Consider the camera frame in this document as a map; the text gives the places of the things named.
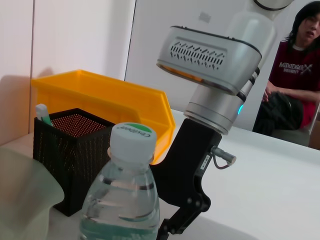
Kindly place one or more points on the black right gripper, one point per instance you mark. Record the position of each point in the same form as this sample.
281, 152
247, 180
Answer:
185, 162

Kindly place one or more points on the clear green-label water bottle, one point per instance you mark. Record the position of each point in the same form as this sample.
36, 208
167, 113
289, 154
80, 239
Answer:
120, 200

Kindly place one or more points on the green utility knife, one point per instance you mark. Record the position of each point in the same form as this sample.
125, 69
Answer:
45, 115

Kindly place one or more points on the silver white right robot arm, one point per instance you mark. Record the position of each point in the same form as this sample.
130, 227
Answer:
200, 62

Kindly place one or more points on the black mesh pen holder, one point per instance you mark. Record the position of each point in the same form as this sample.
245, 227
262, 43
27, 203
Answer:
62, 162

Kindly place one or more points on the green glass fruit plate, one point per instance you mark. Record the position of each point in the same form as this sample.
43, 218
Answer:
22, 195

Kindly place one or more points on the grey white chair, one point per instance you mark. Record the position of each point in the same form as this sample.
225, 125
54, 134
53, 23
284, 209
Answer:
292, 136

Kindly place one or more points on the yellow plastic bin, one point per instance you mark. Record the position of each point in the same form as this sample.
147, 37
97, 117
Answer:
100, 92

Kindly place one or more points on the person in maroon shirt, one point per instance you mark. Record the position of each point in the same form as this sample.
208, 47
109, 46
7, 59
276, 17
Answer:
295, 70

